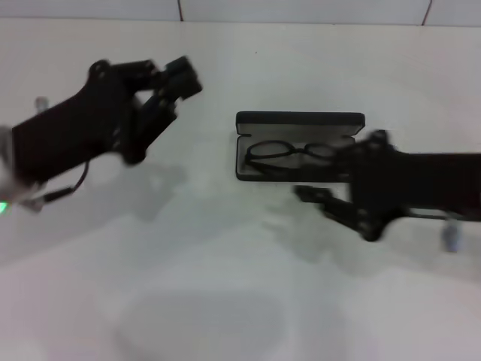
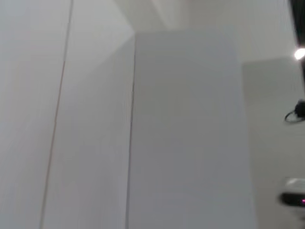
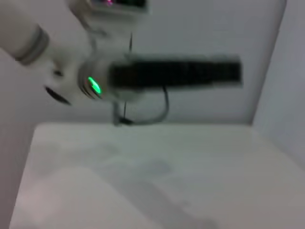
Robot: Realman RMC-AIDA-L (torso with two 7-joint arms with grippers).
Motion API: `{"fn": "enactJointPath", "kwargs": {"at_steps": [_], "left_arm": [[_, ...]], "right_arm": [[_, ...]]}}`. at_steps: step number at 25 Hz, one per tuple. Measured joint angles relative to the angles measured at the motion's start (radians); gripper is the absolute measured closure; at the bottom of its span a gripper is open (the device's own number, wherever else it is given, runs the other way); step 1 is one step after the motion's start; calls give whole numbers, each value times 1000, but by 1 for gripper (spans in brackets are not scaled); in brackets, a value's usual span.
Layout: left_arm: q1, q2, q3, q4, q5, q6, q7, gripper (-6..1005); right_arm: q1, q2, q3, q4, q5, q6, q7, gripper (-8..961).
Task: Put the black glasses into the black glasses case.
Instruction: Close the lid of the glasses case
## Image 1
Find black glasses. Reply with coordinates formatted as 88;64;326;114
245;139;340;174

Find black glasses case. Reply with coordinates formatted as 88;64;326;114
234;111;366;183

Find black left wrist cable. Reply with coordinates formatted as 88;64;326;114
40;160;90;203

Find silver right wrist connector stud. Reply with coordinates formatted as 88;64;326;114
440;220;462;253

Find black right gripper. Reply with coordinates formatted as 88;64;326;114
294;129;481;242

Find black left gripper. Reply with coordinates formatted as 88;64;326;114
10;59;152;186

